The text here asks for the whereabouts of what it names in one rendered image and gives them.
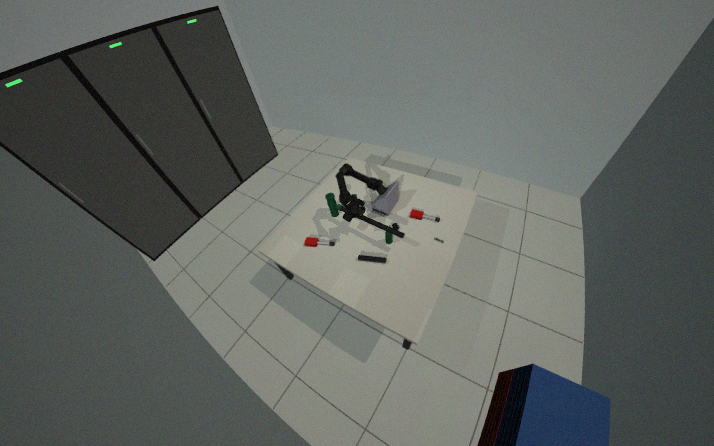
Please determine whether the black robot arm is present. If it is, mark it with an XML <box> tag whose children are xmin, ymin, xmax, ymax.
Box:
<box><xmin>335</xmin><ymin>164</ymin><xmax>388</xmax><ymax>218</ymax></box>

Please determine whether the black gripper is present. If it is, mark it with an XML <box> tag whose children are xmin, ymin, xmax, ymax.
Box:
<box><xmin>343</xmin><ymin>199</ymin><xmax>365</xmax><ymax>222</ymax></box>

